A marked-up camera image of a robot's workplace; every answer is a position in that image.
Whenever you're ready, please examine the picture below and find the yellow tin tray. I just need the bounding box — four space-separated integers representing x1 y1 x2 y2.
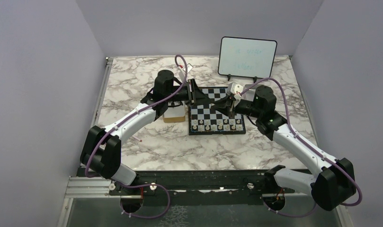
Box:
162 105 186 123

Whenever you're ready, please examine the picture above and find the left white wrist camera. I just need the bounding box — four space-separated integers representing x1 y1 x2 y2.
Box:
179 63 194 75

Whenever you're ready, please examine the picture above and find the black white chessboard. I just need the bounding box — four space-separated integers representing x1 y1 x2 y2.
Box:
188 104 246 135

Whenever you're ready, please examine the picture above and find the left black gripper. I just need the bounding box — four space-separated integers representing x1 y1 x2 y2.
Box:
166 79 213 106

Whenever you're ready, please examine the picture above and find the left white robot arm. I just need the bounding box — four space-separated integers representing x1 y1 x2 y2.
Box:
80 70 213 194

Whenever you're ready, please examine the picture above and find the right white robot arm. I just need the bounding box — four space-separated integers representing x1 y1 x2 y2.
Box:
211 85 356 211

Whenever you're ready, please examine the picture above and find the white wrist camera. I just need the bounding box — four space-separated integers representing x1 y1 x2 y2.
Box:
226 82 243 101
179 63 194 75

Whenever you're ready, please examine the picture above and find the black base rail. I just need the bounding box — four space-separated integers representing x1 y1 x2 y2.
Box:
65 169 317 208

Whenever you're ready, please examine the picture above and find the lilac tin tray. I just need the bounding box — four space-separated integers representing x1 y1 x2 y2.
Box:
243 84 258 95

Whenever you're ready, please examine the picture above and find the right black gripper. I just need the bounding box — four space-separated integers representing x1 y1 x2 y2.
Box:
211 95 262 119

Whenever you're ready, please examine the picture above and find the small whiteboard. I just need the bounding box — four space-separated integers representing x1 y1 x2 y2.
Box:
217 36 277 79

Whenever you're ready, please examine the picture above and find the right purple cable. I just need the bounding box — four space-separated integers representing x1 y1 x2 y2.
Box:
238 77 363 218

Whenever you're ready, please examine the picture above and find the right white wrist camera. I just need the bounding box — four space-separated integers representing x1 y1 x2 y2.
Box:
226 82 243 101

